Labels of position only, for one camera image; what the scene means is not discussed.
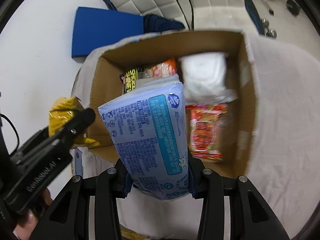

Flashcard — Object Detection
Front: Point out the light blue tissue pack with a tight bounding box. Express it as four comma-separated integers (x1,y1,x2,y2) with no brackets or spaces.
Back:
98,73,191,201

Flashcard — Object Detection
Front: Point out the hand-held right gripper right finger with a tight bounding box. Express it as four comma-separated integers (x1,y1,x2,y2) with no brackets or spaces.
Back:
187,154,283,240

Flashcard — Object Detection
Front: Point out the grey tablecloth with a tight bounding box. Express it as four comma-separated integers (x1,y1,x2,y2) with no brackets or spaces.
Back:
70,34,320,240

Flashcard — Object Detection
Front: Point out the blue black weight bench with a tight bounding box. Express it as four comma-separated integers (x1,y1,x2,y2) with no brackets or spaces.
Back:
243,0,267,36

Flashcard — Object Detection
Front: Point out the dark blue cloth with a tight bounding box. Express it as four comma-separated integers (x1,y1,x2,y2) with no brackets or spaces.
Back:
143,14,186,34

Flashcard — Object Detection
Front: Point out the blue foam mat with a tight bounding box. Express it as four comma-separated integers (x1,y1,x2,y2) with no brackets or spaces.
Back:
71,6,144,63

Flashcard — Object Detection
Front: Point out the white soft packet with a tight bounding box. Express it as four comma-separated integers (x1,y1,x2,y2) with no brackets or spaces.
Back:
178,52,238,103

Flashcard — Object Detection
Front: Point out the red snack packet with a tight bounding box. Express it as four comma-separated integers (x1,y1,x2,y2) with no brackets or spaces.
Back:
185,103,229,161

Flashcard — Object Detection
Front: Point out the yellow snack packet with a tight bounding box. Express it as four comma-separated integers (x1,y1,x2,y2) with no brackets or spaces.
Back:
48,97,101,149

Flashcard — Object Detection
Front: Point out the orange snack packet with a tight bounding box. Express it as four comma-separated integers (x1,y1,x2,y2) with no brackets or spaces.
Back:
143,58,179,79

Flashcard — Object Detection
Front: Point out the person's left hand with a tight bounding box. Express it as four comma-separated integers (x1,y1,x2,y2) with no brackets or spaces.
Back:
14,187,54,233

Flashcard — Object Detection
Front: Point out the cardboard box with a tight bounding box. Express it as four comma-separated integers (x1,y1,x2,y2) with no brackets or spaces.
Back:
87,30,258,181

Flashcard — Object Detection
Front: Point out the black cable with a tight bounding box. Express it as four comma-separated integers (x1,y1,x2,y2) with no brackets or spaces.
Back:
0,113,20,153

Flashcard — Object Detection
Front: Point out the black snack packet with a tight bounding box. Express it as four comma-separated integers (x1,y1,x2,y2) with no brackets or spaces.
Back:
119,67,150,96

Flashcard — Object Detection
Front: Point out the metal dumbbell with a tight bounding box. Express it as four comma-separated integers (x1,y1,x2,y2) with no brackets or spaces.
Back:
259,17,278,40

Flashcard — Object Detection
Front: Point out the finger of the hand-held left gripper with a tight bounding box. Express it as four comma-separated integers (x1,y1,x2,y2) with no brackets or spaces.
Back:
49,107,97,146

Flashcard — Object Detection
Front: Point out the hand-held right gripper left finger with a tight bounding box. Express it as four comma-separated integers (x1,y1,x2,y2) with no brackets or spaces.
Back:
37,158,133,240

